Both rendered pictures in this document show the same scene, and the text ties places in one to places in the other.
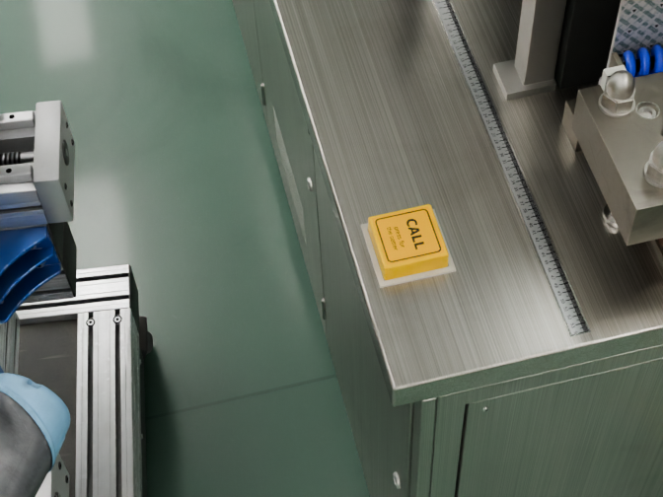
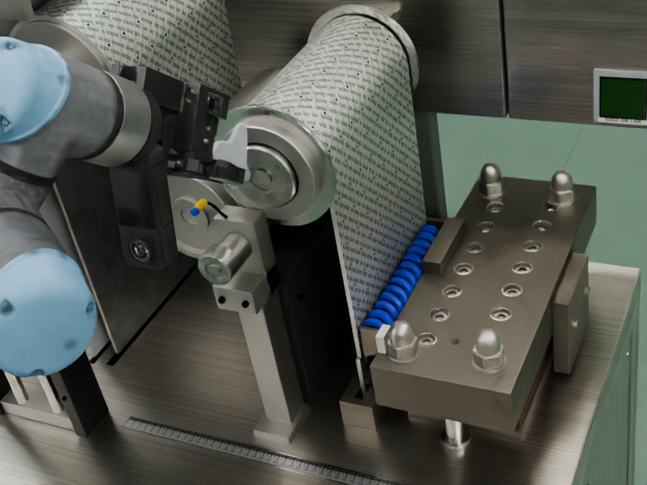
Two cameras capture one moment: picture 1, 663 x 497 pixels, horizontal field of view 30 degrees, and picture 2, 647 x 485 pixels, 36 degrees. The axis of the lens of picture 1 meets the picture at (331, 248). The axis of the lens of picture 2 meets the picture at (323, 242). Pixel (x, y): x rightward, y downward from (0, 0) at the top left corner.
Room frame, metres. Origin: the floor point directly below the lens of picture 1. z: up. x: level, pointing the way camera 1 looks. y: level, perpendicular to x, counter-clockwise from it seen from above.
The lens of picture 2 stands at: (0.31, 0.36, 1.78)
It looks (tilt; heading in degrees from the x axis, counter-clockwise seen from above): 35 degrees down; 312
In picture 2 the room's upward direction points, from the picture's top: 11 degrees counter-clockwise
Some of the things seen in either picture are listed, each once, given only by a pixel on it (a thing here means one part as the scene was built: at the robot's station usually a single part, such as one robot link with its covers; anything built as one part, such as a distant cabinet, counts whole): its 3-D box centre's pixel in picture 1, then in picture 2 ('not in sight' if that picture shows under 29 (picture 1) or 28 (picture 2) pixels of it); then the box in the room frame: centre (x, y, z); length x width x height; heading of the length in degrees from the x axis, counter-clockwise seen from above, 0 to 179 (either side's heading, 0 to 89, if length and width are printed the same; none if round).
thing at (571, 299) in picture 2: not in sight; (573, 313); (0.71, -0.50, 0.96); 0.10 x 0.03 x 0.11; 101
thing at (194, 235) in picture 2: not in sight; (241, 159); (1.09, -0.38, 1.17); 0.26 x 0.12 x 0.12; 101
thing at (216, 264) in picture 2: not in sight; (218, 265); (0.97, -0.20, 1.18); 0.04 x 0.02 x 0.04; 11
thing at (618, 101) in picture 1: (620, 89); (401, 338); (0.82, -0.30, 1.05); 0.04 x 0.04 x 0.04
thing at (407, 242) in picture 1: (407, 242); not in sight; (0.75, -0.08, 0.91); 0.07 x 0.07 x 0.02; 11
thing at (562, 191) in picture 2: not in sight; (561, 185); (0.79, -0.64, 1.05); 0.04 x 0.04 x 0.04
